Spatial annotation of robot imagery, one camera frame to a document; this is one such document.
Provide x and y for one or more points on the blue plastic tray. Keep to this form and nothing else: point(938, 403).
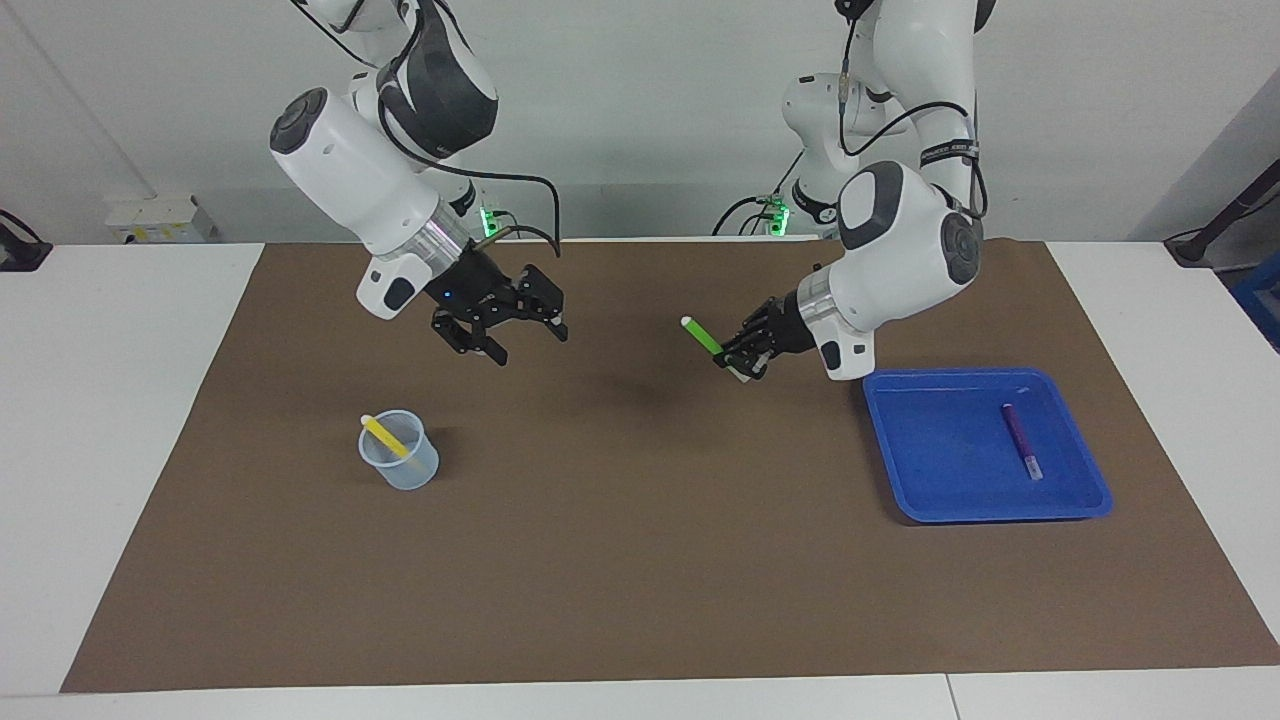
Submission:
point(930, 450)

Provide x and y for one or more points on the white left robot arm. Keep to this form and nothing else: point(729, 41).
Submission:
point(900, 260)

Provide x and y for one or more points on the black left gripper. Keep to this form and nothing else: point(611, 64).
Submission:
point(780, 325)

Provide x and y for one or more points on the black angled stand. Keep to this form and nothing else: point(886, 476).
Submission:
point(1190, 245)

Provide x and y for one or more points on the purple pen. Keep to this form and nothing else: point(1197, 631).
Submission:
point(1021, 440)

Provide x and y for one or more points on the white power box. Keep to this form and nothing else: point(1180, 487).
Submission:
point(150, 222)

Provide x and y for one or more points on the yellow pen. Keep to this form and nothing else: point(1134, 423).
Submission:
point(385, 437)

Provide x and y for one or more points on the brown table mat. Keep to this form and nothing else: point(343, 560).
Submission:
point(640, 500)

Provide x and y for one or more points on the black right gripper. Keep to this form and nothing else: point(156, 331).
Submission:
point(480, 295)

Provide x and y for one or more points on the green pen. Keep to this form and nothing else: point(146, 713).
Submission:
point(702, 337)

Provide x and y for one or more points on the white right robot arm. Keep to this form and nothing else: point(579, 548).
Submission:
point(370, 170)

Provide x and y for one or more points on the black clamp mount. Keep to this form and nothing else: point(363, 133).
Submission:
point(20, 255)

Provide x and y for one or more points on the translucent plastic cup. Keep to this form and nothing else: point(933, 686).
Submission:
point(405, 472)

